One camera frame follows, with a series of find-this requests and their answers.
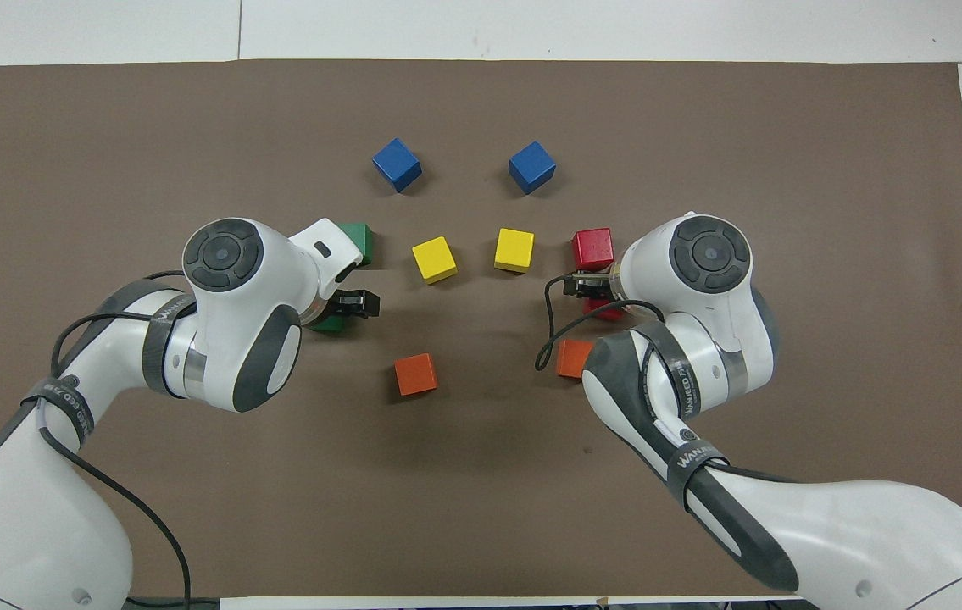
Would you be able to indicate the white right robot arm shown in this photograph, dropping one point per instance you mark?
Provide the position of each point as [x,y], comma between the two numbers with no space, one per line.
[828,525]

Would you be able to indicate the brown table mat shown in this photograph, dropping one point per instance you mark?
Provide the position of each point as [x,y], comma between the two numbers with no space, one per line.
[480,474]

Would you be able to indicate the red wooden block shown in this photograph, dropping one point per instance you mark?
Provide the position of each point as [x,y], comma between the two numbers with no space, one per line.
[593,248]
[603,311]

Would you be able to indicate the orange wooden block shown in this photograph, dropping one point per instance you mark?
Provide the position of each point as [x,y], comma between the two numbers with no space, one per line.
[569,360]
[416,374]

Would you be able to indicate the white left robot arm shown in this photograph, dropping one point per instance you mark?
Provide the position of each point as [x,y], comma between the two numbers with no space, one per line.
[31,508]

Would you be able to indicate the blue wooden block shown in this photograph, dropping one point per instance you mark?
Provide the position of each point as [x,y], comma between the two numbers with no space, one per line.
[531,167]
[397,164]

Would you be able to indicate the yellow wooden block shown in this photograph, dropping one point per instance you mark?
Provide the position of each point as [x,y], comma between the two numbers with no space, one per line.
[434,259]
[514,251]

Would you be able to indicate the green wooden block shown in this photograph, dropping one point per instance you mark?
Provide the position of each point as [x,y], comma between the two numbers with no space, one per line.
[330,324]
[362,244]

